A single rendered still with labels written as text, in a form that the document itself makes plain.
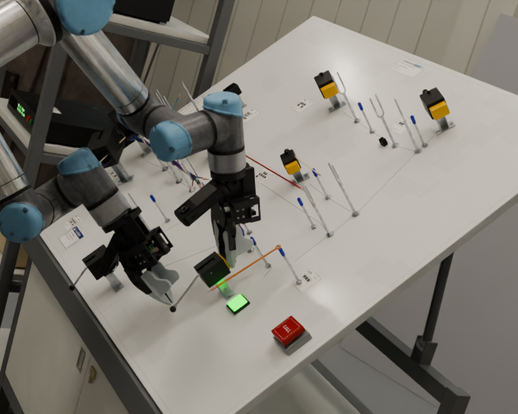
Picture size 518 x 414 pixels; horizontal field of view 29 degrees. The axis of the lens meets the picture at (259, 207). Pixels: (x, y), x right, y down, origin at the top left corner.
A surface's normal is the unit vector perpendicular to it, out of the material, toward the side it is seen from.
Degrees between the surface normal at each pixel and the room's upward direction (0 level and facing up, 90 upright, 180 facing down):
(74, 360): 90
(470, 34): 90
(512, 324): 76
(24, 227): 90
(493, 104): 46
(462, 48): 90
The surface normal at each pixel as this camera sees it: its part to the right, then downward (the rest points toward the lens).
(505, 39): -0.58, -0.22
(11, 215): -0.11, 0.23
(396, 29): -0.67, 0.00
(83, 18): 0.74, 0.29
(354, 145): -0.42, -0.74
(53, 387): -0.85, -0.12
